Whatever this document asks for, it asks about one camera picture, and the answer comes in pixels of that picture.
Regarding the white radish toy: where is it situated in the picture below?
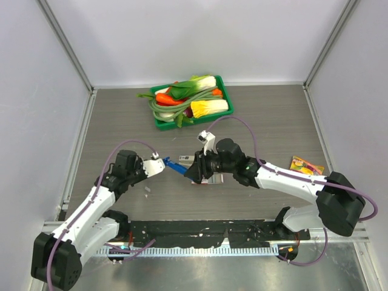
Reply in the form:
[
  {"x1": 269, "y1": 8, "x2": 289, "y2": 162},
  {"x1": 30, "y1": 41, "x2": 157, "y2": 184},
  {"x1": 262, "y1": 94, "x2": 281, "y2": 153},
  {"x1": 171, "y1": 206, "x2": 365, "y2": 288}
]
[{"x1": 153, "y1": 112, "x2": 176, "y2": 122}]

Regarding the yellow napa cabbage toy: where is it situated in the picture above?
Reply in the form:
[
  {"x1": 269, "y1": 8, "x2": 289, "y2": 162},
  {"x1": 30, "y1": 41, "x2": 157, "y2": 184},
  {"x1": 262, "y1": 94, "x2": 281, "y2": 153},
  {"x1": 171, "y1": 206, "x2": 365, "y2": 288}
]
[{"x1": 190, "y1": 99, "x2": 229, "y2": 118}]

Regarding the orange carrot toy right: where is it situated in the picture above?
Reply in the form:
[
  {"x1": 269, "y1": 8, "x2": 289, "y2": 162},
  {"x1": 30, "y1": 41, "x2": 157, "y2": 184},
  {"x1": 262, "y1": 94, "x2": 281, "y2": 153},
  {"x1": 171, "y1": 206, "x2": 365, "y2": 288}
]
[{"x1": 212, "y1": 88, "x2": 223, "y2": 98}]

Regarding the Fox's candy bag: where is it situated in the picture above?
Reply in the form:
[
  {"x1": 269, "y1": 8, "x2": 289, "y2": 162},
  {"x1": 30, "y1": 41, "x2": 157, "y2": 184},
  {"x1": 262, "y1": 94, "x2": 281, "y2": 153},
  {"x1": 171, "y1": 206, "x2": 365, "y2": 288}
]
[{"x1": 290, "y1": 156, "x2": 324, "y2": 176}]

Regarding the white green napa cabbage toy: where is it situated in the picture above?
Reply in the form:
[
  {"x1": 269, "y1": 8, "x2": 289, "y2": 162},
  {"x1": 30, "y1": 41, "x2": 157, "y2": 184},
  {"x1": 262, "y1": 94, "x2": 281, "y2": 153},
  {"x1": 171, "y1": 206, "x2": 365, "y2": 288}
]
[{"x1": 176, "y1": 75, "x2": 216, "y2": 94}]

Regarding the green plastic tray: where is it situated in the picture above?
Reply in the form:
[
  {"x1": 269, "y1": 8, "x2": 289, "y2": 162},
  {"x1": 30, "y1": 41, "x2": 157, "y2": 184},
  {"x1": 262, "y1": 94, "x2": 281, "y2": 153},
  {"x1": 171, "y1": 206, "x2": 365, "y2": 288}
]
[{"x1": 143, "y1": 75, "x2": 234, "y2": 130}]

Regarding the white cable duct rail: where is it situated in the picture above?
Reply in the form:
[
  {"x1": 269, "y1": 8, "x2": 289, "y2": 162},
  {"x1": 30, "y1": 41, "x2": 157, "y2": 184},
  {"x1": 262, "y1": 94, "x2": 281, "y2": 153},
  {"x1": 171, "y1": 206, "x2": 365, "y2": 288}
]
[{"x1": 96, "y1": 244, "x2": 279, "y2": 259}]

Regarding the orange carrot toy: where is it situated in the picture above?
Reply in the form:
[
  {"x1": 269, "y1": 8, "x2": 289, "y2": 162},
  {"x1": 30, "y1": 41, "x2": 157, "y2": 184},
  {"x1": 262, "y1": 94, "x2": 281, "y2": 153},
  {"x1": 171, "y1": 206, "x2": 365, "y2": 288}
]
[
  {"x1": 155, "y1": 93, "x2": 184, "y2": 106},
  {"x1": 212, "y1": 88, "x2": 223, "y2": 98}
]

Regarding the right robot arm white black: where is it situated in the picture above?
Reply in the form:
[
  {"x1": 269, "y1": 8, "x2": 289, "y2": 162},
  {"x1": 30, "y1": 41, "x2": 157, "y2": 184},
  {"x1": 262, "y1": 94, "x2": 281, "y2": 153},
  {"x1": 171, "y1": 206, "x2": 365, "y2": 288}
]
[{"x1": 184, "y1": 138, "x2": 366, "y2": 239}]

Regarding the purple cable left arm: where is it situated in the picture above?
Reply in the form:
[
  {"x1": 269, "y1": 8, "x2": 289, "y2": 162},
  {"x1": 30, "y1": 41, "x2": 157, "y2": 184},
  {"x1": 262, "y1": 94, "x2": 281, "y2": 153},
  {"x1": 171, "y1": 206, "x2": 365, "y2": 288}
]
[{"x1": 45, "y1": 139, "x2": 158, "y2": 289}]

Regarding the purple onion toy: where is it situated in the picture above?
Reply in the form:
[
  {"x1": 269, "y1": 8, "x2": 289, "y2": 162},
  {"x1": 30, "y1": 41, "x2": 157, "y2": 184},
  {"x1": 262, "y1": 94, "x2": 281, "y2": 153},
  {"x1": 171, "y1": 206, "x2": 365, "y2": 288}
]
[{"x1": 184, "y1": 107, "x2": 193, "y2": 118}]

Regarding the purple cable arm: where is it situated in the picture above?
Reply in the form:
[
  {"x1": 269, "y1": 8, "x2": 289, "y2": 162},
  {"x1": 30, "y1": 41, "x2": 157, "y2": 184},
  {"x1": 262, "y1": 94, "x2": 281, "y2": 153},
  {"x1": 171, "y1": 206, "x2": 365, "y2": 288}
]
[
  {"x1": 45, "y1": 139, "x2": 158, "y2": 289},
  {"x1": 207, "y1": 115, "x2": 379, "y2": 267}
]

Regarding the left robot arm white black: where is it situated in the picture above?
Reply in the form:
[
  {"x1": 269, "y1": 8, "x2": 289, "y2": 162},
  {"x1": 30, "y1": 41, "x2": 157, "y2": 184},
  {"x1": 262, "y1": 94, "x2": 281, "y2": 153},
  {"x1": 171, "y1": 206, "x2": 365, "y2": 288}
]
[{"x1": 31, "y1": 150, "x2": 165, "y2": 290}]

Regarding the beige stapler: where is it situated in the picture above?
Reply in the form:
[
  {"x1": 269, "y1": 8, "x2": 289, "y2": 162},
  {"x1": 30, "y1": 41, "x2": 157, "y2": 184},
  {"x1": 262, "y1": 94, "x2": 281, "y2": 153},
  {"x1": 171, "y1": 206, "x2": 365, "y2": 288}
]
[{"x1": 178, "y1": 155, "x2": 195, "y2": 167}]

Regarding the green long beans toy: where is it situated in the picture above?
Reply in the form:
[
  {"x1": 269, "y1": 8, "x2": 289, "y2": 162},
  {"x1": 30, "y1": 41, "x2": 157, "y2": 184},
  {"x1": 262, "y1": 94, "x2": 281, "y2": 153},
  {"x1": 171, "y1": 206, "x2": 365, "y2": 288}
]
[{"x1": 149, "y1": 88, "x2": 222, "y2": 114}]

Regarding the staple box red white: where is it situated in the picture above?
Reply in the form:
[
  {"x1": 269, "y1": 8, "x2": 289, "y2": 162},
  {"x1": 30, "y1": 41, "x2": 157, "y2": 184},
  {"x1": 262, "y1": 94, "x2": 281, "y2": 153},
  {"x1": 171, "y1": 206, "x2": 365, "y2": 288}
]
[{"x1": 201, "y1": 173, "x2": 224, "y2": 185}]

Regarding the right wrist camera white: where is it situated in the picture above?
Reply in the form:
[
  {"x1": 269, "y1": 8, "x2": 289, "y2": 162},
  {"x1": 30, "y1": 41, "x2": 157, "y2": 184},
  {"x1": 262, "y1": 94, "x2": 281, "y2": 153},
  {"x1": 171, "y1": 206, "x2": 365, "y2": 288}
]
[{"x1": 197, "y1": 130, "x2": 216, "y2": 156}]

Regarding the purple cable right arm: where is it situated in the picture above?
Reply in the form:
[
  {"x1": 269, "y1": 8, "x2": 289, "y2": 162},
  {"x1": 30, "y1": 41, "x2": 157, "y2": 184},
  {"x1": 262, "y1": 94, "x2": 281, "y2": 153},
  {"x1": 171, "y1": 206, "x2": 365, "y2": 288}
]
[{"x1": 207, "y1": 115, "x2": 379, "y2": 267}]

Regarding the blue stapler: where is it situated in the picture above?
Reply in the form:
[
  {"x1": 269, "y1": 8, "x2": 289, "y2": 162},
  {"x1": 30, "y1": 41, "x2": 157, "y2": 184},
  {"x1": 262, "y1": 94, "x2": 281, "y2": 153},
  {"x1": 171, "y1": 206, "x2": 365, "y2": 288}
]
[{"x1": 162, "y1": 157, "x2": 187, "y2": 175}]

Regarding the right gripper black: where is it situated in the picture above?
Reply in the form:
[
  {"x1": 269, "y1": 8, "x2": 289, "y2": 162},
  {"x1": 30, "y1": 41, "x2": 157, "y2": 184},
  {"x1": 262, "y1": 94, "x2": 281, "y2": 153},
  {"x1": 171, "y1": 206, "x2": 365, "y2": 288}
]
[{"x1": 185, "y1": 146, "x2": 236, "y2": 180}]

